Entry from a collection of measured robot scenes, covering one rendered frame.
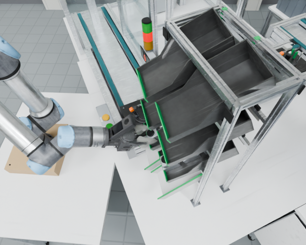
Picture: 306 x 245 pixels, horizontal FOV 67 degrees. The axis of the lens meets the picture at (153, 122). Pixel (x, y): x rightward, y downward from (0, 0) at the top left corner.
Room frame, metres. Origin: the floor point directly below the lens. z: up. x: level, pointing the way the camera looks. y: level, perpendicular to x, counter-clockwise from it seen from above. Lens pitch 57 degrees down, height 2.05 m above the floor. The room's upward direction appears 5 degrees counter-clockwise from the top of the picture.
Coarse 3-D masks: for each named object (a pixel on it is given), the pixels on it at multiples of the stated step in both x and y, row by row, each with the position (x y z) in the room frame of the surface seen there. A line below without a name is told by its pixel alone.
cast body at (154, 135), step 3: (153, 129) 0.48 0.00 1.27; (156, 129) 0.48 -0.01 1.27; (147, 132) 0.47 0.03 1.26; (150, 132) 0.47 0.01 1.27; (153, 132) 0.47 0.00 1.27; (156, 132) 0.47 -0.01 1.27; (147, 135) 0.47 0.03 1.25; (150, 135) 0.46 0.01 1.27; (153, 135) 0.46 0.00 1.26; (156, 135) 0.45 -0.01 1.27; (156, 138) 0.45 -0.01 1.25; (153, 144) 0.45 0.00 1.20
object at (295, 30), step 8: (296, 16) 1.59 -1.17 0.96; (304, 16) 1.58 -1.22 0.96; (272, 24) 1.51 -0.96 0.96; (280, 24) 1.50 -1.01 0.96; (288, 24) 1.52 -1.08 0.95; (296, 24) 1.55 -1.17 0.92; (304, 24) 1.51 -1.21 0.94; (272, 32) 1.47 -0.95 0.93; (280, 32) 1.41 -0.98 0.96; (288, 32) 1.42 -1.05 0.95; (296, 32) 1.46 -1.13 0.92; (304, 32) 1.45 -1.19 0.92; (272, 40) 1.44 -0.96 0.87; (280, 40) 1.38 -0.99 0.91; (288, 40) 1.32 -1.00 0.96; (296, 40) 1.33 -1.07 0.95; (304, 40) 1.36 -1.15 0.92; (296, 48) 1.25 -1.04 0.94; (304, 48) 1.24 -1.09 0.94; (304, 56) 1.19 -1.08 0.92
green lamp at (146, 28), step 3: (144, 24) 0.97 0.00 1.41; (147, 24) 0.96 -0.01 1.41; (150, 24) 0.97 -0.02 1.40; (144, 27) 0.97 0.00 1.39; (147, 27) 0.96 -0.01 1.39; (150, 27) 0.97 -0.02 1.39; (144, 30) 0.97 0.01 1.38; (147, 30) 0.96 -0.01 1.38; (150, 30) 0.97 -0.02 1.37; (147, 33) 0.96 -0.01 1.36
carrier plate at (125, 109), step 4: (128, 104) 0.85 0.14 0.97; (132, 104) 0.85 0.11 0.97; (136, 104) 0.85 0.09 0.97; (120, 108) 0.83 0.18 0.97; (124, 108) 0.82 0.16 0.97; (128, 108) 0.82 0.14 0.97; (124, 112) 0.80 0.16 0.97; (128, 112) 0.79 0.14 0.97; (132, 112) 0.79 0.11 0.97; (124, 116) 0.77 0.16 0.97; (144, 132) 0.65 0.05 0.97; (136, 136) 0.63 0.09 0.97
